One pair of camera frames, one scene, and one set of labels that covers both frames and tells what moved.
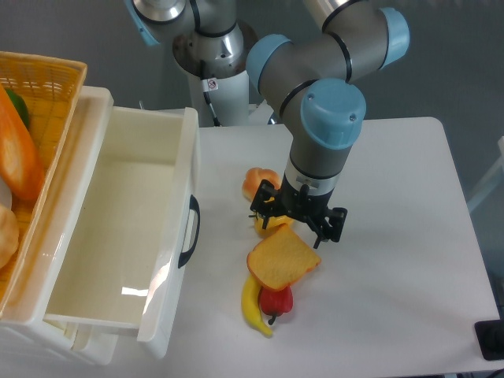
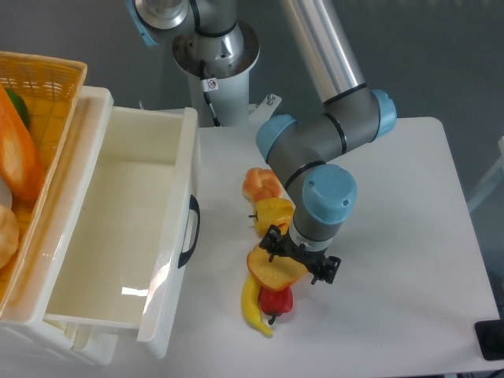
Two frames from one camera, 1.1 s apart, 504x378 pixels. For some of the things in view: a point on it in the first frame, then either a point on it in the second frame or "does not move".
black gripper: [304, 205] -> [324, 267]
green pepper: [21, 105] does not move
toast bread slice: [281, 259] does not move
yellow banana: [250, 305] does not move
